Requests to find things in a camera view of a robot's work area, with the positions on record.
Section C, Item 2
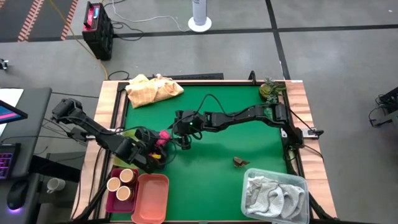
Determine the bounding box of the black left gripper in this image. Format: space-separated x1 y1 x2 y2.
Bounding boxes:
133 126 172 174

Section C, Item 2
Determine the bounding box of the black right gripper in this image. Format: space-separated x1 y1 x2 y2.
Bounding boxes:
167 109 208 151

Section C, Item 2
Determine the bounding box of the red spice tin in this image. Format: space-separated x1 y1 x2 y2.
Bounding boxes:
156 129 172 147

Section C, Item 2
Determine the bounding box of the tan-lidded spice jar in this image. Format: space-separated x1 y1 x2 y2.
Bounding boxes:
106 176 122 193
115 185 134 202
119 168 137 184

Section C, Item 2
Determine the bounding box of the brown spice pouch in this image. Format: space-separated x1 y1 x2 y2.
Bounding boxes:
233 157 251 169

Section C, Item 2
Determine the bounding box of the green plastic tray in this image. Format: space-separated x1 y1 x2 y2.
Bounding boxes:
113 129 141 170

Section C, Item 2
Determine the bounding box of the yellow checked cloth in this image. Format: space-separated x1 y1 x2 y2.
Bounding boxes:
124 73 185 109

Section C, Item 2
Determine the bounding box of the orange plastic tray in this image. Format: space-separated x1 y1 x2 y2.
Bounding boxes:
131 173 170 224

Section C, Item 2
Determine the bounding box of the green table mat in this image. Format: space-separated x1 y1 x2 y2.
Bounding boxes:
110 84 289 222

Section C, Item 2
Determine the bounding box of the magenta plastic tray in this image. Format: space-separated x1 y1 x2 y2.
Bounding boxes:
104 169 140 215

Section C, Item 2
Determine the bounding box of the white mug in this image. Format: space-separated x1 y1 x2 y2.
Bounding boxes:
46 177 67 194

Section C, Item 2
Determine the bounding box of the potted succulent plant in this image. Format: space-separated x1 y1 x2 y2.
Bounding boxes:
259 77 287 105

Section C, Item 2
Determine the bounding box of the black crate red top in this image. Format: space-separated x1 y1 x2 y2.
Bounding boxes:
81 1 114 62

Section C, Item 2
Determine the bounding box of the grey desk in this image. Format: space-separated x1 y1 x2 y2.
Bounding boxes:
0 87 53 224

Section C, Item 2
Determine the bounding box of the white tower fan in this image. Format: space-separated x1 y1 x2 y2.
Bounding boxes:
187 0 213 33

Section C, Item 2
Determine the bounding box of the grey cloth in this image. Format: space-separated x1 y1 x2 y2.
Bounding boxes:
244 175 307 220

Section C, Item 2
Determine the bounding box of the black computer mouse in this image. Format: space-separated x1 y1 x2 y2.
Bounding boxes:
6 179 29 215

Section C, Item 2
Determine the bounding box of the backlit black keyboard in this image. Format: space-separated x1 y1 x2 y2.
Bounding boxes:
0 142 21 180

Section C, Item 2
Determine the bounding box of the computer monitor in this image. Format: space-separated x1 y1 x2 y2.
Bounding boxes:
0 100 29 125

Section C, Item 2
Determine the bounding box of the clear plastic bin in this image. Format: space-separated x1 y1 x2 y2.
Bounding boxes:
240 167 310 224

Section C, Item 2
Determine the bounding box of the white paper sheet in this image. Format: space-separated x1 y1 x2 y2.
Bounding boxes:
0 88 24 108

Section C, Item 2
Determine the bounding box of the black equipment cart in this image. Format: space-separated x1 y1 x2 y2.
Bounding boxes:
369 86 398 128

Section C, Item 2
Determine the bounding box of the black table frame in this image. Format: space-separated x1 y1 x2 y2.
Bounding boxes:
71 79 338 224

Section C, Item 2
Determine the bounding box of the white cable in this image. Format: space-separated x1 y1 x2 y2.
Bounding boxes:
110 0 191 32

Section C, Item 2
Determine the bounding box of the yellow cable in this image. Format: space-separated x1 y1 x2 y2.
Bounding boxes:
48 0 109 79

